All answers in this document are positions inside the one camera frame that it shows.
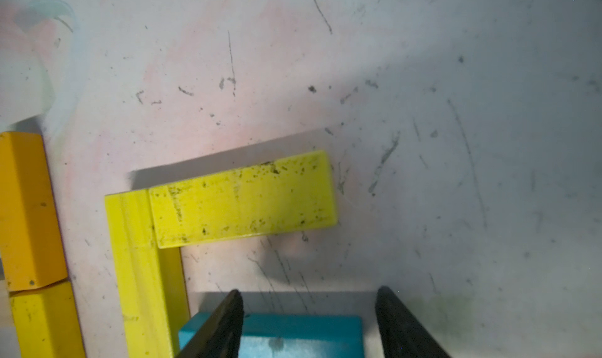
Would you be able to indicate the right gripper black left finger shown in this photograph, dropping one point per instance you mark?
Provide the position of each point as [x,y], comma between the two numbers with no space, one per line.
[220,335]

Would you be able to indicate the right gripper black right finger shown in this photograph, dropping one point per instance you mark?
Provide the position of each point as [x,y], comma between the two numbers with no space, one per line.
[402,335]

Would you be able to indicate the teal block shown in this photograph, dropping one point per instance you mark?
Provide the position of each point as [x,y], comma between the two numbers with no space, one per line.
[287,335]

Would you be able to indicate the yellow block vertical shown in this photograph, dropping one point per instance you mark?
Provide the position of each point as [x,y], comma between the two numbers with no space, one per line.
[287,195]
[152,289]

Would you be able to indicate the yellow block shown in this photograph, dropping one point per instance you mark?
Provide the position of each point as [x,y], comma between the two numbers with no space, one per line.
[46,321]

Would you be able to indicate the orange block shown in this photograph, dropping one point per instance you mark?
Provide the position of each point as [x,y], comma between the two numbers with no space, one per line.
[31,245]

